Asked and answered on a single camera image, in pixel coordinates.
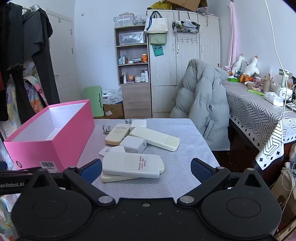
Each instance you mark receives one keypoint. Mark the floral quilt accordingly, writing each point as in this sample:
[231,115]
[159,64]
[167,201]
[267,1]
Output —
[24,97]

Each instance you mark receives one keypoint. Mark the white door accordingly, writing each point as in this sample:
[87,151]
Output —
[62,55]

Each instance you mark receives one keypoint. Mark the pink curtain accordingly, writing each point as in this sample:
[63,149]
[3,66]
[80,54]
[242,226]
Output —
[234,34]

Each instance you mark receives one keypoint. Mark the clear storage bin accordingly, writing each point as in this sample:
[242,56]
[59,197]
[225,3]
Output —
[123,20]

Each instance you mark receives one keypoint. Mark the white printed packages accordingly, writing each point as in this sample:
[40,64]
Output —
[111,96]

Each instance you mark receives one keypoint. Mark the white goose plush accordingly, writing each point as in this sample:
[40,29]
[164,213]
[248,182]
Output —
[237,65]

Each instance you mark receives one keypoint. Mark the cardboard box on floor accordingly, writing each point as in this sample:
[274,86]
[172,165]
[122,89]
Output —
[114,111]

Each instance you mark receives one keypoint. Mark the green folding table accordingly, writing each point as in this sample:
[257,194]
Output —
[94,94]

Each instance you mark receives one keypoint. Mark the orange bottle on shelf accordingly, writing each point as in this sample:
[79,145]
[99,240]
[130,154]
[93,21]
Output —
[144,58]

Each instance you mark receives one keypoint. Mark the hanging dark clothes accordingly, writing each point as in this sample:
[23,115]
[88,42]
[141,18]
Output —
[25,36]

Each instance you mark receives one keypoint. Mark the grey puffer jacket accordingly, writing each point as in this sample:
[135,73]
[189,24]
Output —
[202,98]

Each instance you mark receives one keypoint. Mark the cardboard box atop wardrobe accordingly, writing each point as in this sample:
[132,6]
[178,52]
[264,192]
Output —
[191,5]

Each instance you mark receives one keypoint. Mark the white tote bag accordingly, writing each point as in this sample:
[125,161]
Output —
[156,24]

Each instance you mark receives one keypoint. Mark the long cream remote control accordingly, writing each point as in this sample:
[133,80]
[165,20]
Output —
[152,137]

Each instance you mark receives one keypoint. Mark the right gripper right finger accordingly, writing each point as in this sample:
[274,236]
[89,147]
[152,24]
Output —
[210,178]

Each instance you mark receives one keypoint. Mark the over-door wire rack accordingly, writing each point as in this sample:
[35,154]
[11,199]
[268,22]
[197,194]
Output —
[186,27]

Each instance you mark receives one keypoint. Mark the patterned tablecloth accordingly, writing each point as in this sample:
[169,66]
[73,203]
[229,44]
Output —
[268,127]

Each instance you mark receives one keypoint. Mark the pink storage box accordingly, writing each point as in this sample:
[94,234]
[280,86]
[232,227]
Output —
[54,138]

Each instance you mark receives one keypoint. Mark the wooden open shelf unit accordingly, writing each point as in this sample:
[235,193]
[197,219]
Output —
[130,43]

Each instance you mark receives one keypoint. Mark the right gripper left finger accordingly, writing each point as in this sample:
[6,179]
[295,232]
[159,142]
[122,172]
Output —
[81,180]

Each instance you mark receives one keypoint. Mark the white TCL remote control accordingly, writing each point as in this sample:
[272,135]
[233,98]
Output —
[133,165]

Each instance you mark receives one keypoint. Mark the teal hanging organizer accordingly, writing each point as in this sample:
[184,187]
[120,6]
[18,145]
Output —
[157,50]

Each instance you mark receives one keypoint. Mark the cream remote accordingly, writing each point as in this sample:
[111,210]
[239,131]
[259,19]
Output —
[106,178]

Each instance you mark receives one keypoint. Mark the white jar on shelf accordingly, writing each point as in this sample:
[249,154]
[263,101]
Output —
[137,78]

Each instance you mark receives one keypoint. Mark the light wood wardrobe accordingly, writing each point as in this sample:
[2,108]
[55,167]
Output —
[167,70]

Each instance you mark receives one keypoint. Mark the green hanging pouch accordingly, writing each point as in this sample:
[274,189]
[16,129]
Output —
[158,39]

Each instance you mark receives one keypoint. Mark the white square charger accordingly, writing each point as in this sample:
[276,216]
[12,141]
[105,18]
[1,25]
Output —
[133,144]

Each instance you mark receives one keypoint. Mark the beige remote control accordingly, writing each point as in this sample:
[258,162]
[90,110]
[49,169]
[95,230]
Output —
[117,134]

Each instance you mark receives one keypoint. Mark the metal key bunch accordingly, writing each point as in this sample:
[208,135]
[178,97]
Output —
[106,129]

